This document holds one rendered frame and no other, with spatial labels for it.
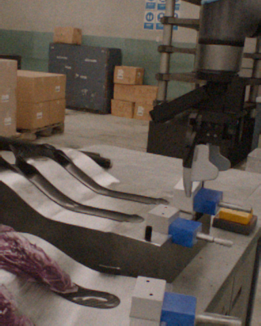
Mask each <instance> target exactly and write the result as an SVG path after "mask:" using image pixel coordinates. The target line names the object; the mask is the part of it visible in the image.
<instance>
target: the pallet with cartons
mask: <svg viewBox="0 0 261 326"><path fill-rule="evenodd" d="M65 81H66V75H63V74H56V73H43V72H36V71H23V70H17V84H16V89H17V94H16V132H19V133H22V136H21V137H22V141H30V142H32V141H35V139H36V135H37V136H41V137H48V136H51V135H52V134H51V132H64V127H65V125H64V121H65Z"/></svg>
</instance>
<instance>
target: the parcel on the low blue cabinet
mask: <svg viewBox="0 0 261 326"><path fill-rule="evenodd" d="M53 43H66V44H74V45H81V44H82V32H81V29H77V28H73V27H71V26H55V27H54V36H53Z"/></svg>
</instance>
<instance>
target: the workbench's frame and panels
mask: <svg viewBox="0 0 261 326"><path fill-rule="evenodd" d="M260 264H261V228H260V229H259V230H258V232H257V234H255V236H254V238H253V239H252V241H251V242H250V244H249V245H248V247H247V248H246V250H245V252H244V253H243V254H242V256H241V257H240V258H239V260H238V262H237V264H236V266H235V267H234V268H233V270H232V272H230V274H229V275H228V277H227V279H226V280H225V281H224V283H223V285H222V287H221V288H220V290H219V291H218V292H217V293H216V295H215V296H214V298H213V300H212V301H211V303H210V305H209V306H208V307H207V309H206V310H205V311H204V312H208V313H212V314H220V315H225V316H233V317H238V318H241V319H242V326H251V318H252V314H253V308H254V304H255V300H256V291H257V286H258V277H259V271H260ZM196 326H221V325H213V324H208V323H204V322H200V321H198V322H197V324H196Z"/></svg>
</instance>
